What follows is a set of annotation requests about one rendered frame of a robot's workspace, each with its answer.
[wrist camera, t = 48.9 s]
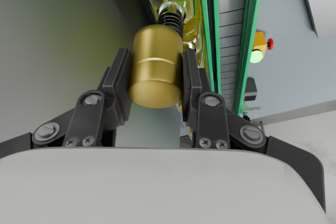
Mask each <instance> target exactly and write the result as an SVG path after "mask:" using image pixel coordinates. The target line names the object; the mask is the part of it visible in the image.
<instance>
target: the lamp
mask: <svg viewBox="0 0 336 224"><path fill-rule="evenodd" d="M262 58H263V55H262V51H261V50H260V49H254V50H252V53H251V58H250V62H252V63H257V62H259V61H260V60H261V59H262Z"/></svg>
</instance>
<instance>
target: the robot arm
mask: <svg viewBox="0 0 336 224"><path fill-rule="evenodd" d="M131 63H132V52H131V50H128V48H119V49H118V51H117V53H116V56H115V58H114V60H113V62H112V65H111V66H108V67H107V68H106V70H105V72H104V74H103V77H102V79H101V81H100V83H99V85H98V87H97V89H96V90H89V91H87V92H85V93H83V94H82V95H81V96H80V97H79V98H78V100H77V103H76V106H75V108H73V109H71V110H69V111H67V112H65V113H63V114H61V115H59V116H57V117H55V118H53V119H52V120H50V121H48V122H46V123H44V124H42V125H41V126H39V127H38V128H37V129H36V130H35V131H34V133H31V132H28V133H26V134H23V135H20V136H17V137H15V138H12V139H9V140H6V141H4V142H1V143H0V224H332V223H331V222H330V220H329V218H328V217H327V215H326V197H325V178H324V167H323V164H322V163H321V161H320V160H319V159H318V158H317V157H316V156H315V155H314V154H312V153H310V152H309V151H306V150H304V149H302V148H299V147H297V146H294V145H292V144H290V143H287V142H285V141H283V140H280V139H278V138H275V137H273V136H271V135H270V136H269V137H267V136H265V134H264V133H263V131H262V130H261V129H260V128H258V127H257V126H255V125H254V124H252V123H250V122H249V121H247V120H245V119H244V118H242V117H241V116H239V115H237V114H236V113H234V112H232V111H231V110H229V109H228V108H226V104H225V100H224V98H223V97H222V96H221V95H220V94H218V93H216V92H213V91H211V87H210V83H209V79H208V75H207V71H206V69H205V68H198V63H197V58H196V53H195V49H186V51H183V55H182V70H183V97H182V99H181V106H182V121H183V122H186V127H189V128H191V129H192V141H191V148H178V147H115V143H116V133H117V127H118V126H125V122H126V121H128V120H129V115H130V111H131V106H132V102H133V101H132V100H131V99H130V98H129V96H128V93H127V88H128V81H129V75H130V69H131Z"/></svg>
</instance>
